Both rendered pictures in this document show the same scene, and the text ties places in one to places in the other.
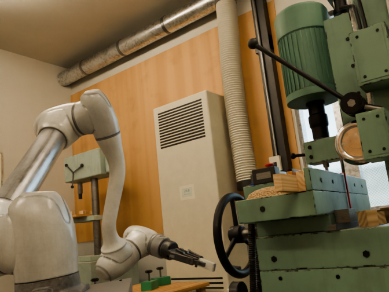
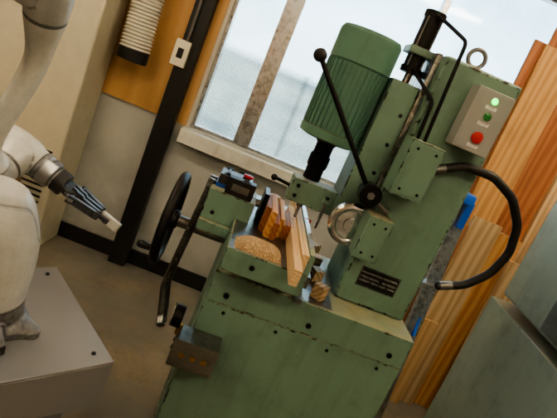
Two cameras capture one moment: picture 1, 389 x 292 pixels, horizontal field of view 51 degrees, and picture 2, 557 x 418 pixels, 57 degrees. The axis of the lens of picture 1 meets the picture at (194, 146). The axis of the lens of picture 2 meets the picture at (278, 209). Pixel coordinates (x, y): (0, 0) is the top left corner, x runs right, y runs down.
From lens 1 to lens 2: 0.80 m
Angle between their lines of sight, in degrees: 48
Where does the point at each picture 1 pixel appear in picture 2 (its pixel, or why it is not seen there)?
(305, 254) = (258, 304)
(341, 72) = (374, 143)
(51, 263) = (12, 296)
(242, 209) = (230, 257)
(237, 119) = not seen: outside the picture
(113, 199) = (16, 109)
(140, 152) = not seen: outside the picture
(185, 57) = not seen: outside the picture
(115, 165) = (38, 64)
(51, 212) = (30, 235)
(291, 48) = (348, 82)
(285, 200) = (278, 272)
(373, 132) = (373, 239)
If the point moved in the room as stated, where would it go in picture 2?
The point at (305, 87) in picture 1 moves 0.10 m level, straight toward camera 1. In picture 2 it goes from (336, 136) to (351, 145)
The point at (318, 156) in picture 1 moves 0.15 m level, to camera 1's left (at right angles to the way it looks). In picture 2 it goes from (301, 197) to (259, 188)
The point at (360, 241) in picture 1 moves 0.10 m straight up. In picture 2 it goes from (309, 316) to (324, 284)
